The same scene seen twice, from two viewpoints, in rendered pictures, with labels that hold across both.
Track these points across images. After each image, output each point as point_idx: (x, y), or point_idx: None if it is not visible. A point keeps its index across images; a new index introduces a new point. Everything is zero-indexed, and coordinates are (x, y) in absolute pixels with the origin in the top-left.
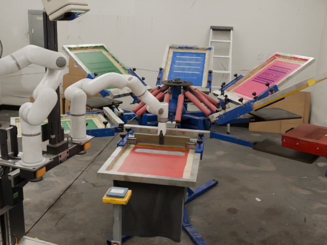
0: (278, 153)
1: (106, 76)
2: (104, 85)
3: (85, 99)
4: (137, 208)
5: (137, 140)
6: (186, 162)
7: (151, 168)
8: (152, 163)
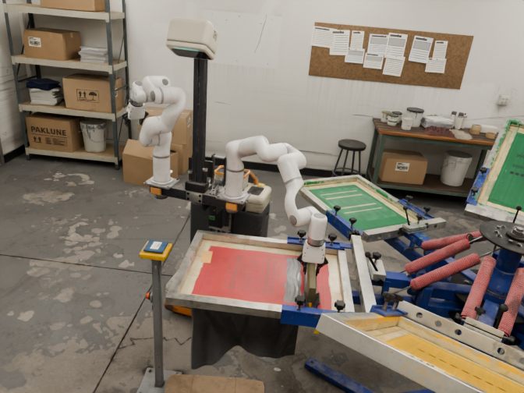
0: None
1: (253, 139)
2: (249, 147)
3: (231, 154)
4: None
5: None
6: (255, 301)
7: (226, 270)
8: (247, 271)
